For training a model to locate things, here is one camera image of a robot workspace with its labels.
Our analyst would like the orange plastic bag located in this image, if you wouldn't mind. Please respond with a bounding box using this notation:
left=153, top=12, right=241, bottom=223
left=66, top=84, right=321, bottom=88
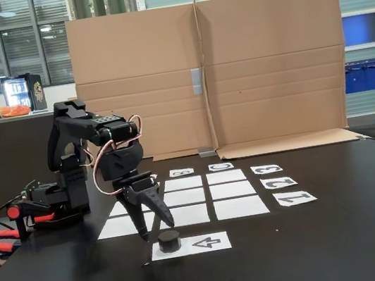
left=0, top=102, right=32, bottom=120

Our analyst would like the number 1 paper sheet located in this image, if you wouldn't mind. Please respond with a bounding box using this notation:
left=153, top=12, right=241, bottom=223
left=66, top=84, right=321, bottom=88
left=273, top=188, right=319, bottom=209

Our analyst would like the black octagonal token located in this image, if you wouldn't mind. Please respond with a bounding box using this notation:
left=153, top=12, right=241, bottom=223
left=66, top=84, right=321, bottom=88
left=156, top=230, right=183, bottom=255

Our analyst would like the black mini fridge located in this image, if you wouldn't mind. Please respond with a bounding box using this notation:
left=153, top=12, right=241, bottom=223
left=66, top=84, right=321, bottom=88
left=0, top=70, right=49, bottom=116

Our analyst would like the white red servo cable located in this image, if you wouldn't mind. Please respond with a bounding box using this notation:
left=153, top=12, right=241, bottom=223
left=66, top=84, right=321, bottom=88
left=83, top=113, right=154, bottom=199

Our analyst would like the letter C paper sheet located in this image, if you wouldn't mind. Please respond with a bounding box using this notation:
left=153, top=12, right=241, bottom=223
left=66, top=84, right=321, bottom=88
left=208, top=161, right=235, bottom=173

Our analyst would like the letter B paper sheet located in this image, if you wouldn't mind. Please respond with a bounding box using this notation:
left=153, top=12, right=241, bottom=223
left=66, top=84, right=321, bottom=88
left=169, top=167, right=195, bottom=179

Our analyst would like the brown cardboard panel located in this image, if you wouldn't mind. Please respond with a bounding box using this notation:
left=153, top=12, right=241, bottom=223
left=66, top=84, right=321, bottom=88
left=192, top=0, right=370, bottom=163
left=64, top=0, right=219, bottom=173

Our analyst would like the white square paper sheet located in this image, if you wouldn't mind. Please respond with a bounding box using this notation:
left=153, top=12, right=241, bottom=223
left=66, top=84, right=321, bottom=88
left=95, top=211, right=159, bottom=241
left=209, top=179, right=257, bottom=201
left=156, top=202, right=211, bottom=231
left=206, top=168, right=248, bottom=186
left=160, top=187, right=207, bottom=209
left=163, top=175, right=203, bottom=192
left=107, top=194, right=161, bottom=218
left=213, top=193, right=271, bottom=222

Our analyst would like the number 2 paper sheet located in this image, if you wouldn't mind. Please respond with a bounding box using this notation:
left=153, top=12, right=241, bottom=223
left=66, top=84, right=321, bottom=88
left=260, top=174, right=299, bottom=191

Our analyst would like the white arrow paper sheet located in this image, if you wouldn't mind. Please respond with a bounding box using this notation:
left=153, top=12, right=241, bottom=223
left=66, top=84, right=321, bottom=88
left=149, top=230, right=233, bottom=262

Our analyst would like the number 3 paper sheet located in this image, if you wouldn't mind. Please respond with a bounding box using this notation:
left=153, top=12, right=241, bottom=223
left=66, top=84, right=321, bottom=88
left=250, top=162, right=283, bottom=177

